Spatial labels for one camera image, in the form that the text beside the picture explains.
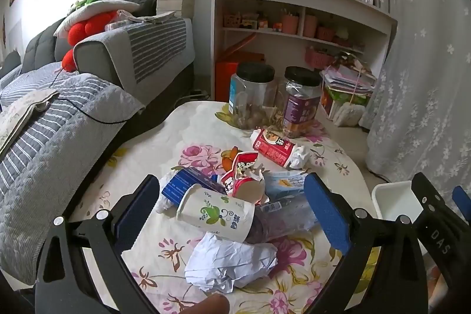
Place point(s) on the paper cup with green print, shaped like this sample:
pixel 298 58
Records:
pixel 217 211

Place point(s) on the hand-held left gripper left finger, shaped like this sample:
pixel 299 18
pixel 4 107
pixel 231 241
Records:
pixel 141 205

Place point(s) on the pale blue plastic bag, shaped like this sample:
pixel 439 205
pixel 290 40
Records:
pixel 283 183

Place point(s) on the orange cardboard box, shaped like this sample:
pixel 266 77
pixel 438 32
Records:
pixel 224 78

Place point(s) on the orange snack wrapper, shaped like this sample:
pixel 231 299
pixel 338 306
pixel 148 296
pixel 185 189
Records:
pixel 229 161

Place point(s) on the floral tablecloth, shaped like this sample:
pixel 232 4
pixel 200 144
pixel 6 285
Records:
pixel 206 130

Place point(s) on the folded beige cloth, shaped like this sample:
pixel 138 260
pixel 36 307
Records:
pixel 158 17

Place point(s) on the torn red white noodle cup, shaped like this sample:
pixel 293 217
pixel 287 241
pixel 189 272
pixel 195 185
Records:
pixel 243 189

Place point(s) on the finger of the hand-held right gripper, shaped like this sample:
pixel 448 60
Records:
pixel 463 200
pixel 436 236

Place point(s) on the white plastic bin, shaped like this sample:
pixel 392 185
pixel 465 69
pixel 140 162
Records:
pixel 393 200

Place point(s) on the short pink pot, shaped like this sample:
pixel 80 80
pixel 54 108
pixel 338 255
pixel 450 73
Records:
pixel 326 33

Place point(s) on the tied bundle of papers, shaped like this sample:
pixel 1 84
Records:
pixel 347 78

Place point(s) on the small crumpled white tissue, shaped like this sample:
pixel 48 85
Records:
pixel 301 156

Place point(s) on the white lace curtain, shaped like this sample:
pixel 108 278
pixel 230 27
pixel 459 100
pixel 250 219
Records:
pixel 423 78

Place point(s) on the red plush toy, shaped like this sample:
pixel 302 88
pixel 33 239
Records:
pixel 79 30

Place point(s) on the large crumpled white paper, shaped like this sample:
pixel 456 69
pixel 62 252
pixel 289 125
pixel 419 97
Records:
pixel 228 262

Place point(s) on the clear jar with purple label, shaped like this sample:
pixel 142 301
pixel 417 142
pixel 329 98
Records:
pixel 300 108

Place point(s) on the grey striped sofa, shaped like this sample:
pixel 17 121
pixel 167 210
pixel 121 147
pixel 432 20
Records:
pixel 73 137

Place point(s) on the clear jar with blue label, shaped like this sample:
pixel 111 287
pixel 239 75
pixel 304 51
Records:
pixel 254 97

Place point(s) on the blue white cardboard box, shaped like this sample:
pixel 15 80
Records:
pixel 180 187

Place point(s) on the white plastic bag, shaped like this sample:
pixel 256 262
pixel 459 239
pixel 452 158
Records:
pixel 347 113

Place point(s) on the tall pink pot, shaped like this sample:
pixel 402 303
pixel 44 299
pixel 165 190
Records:
pixel 290 25
pixel 310 27

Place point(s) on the person's left hand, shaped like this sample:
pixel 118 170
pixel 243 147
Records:
pixel 213 304

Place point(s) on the crumpled clear plastic bottle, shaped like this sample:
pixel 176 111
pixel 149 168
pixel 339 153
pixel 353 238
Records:
pixel 287 220

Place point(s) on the striped grey armrest cover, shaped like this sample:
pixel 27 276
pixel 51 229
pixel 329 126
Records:
pixel 158 45

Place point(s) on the red noodle carton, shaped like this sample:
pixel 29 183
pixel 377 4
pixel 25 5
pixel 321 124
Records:
pixel 272 148

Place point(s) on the white grey pillow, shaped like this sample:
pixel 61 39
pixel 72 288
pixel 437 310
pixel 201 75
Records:
pixel 95 8

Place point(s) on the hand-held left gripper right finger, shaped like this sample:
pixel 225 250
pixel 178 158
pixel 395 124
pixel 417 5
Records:
pixel 325 211

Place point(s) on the pink basket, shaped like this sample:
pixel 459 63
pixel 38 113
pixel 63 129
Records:
pixel 318 58

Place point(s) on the beige floral cloth pad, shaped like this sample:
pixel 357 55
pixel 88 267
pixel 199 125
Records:
pixel 22 115

